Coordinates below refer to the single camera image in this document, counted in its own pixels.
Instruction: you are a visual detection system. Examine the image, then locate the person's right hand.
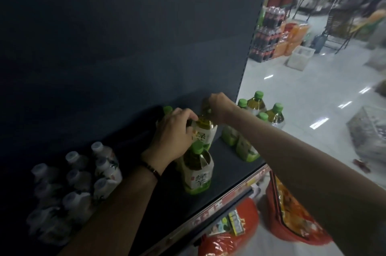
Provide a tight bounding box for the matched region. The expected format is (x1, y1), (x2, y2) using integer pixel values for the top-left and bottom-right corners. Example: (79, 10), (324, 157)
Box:
(208, 92), (239, 125)

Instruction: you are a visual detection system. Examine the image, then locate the blue pack of coloured sponges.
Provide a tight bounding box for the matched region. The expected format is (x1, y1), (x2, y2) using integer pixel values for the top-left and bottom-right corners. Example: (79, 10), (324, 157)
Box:
(209, 209), (246, 237)

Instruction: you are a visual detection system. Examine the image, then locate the dark beaded bracelet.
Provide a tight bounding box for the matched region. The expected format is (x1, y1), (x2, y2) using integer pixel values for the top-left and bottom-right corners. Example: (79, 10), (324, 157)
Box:
(139, 159), (162, 180)

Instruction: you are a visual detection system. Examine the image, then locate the red plastic basket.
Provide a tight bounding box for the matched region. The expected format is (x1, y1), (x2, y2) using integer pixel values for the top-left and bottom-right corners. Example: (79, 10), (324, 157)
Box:
(265, 170), (332, 246)

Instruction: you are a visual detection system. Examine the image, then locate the person's left hand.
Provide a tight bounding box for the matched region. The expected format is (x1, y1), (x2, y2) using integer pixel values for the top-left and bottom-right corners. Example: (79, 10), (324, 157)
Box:
(141, 108), (199, 175)

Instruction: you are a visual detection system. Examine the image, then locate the white plastic crate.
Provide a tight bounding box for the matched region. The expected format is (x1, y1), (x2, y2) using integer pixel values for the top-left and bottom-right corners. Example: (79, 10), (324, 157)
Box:
(285, 45), (316, 71)

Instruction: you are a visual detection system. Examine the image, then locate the red shelf price strip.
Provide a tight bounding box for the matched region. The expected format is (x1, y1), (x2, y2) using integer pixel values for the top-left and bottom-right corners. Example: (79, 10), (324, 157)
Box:
(148, 163), (272, 256)

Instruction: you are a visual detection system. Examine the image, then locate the pile of yellow juice bottles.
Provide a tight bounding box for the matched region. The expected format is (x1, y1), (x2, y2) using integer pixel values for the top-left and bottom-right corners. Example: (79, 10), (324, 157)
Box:
(274, 174), (320, 235)

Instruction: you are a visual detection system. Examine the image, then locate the dark grey metal shelf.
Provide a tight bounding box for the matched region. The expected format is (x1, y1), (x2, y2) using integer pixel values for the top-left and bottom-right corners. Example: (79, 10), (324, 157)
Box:
(0, 0), (272, 256)

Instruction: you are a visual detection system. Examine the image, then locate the large green tea bottle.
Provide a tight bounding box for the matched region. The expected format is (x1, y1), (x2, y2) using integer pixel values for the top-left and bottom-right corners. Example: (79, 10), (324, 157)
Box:
(191, 115), (218, 151)
(199, 97), (213, 122)

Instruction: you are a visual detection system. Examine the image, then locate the person's right forearm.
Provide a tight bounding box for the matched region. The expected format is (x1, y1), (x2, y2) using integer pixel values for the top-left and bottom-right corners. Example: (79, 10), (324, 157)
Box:
(232, 108), (386, 256)

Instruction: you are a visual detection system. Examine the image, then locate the cluster of white drink bottles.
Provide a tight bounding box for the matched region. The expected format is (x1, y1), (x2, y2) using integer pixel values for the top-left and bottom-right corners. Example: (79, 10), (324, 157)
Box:
(25, 141), (123, 246)

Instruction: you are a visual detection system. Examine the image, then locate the person's left forearm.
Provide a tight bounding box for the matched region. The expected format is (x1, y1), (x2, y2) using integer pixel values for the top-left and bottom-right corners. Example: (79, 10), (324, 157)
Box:
(57, 162), (160, 256)

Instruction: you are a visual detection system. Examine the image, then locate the stack of drink bottle packs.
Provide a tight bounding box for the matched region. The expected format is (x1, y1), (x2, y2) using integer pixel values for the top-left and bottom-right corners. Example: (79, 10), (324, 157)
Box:
(248, 5), (287, 63)

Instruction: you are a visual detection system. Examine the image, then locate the stack of orange drink packs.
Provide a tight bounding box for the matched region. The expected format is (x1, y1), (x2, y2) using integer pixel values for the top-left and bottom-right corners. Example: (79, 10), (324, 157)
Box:
(273, 22), (311, 59)

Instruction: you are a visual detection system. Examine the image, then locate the row of large tea bottles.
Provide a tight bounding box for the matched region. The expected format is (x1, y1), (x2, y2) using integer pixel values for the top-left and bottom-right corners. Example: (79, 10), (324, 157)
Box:
(162, 90), (285, 195)

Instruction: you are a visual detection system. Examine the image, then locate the grey mesh crate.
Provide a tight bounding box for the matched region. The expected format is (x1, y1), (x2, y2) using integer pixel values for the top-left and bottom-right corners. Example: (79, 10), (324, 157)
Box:
(347, 105), (386, 164)

